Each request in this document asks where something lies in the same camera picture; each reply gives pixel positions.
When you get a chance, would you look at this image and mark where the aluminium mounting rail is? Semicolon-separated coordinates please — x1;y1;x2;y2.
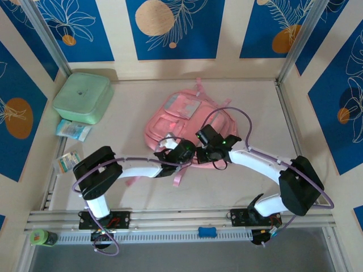
24;204;338;233

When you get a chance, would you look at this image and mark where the pink school backpack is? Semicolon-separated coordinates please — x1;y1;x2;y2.
124;78;238;188

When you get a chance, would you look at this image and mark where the aluminium frame post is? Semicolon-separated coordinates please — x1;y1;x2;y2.
19;0;71;77
276;0;332;84

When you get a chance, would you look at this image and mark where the aluminium side rail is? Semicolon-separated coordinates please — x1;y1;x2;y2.
274;80;327;205

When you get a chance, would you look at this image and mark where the mint green square case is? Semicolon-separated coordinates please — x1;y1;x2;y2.
52;72;115;125

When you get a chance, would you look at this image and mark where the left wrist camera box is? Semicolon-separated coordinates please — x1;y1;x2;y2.
163;135;179;148

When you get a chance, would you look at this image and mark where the green tape roll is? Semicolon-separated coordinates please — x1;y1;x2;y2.
30;229;58;247

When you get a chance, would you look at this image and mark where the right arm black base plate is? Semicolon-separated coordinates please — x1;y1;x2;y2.
230;209;283;227

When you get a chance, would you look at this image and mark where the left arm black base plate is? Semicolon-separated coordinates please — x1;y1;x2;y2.
78;211;131;230

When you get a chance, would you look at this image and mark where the blue white tissue pack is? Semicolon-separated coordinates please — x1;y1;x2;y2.
55;118;93;142

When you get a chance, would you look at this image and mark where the blue bone-shaped clip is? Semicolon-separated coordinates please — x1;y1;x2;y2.
197;226;218;238

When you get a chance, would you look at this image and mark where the green white tissue packet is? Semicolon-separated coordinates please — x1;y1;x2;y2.
53;151;83;173

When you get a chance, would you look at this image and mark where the small black controller board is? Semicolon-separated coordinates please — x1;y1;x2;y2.
251;225;282;247
90;228;115;250

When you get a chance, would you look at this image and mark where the grey slotted cable duct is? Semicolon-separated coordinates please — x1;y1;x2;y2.
55;229;253;245

